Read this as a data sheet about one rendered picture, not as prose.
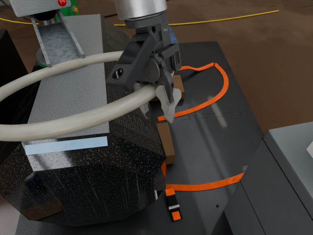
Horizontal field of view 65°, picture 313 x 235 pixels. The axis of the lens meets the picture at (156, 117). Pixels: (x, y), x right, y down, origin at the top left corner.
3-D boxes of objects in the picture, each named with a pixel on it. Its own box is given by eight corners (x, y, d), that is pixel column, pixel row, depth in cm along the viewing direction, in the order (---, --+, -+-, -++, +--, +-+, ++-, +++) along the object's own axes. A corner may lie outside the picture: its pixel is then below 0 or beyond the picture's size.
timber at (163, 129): (173, 163, 181) (174, 155, 172) (158, 165, 180) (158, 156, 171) (167, 131, 201) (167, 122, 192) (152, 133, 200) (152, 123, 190)
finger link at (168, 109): (192, 111, 54) (178, 72, 51) (179, 125, 50) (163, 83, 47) (180, 112, 56) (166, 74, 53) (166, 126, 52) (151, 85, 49)
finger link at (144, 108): (160, 109, 59) (161, 74, 53) (146, 121, 55) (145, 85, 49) (150, 105, 60) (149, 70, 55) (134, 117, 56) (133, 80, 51)
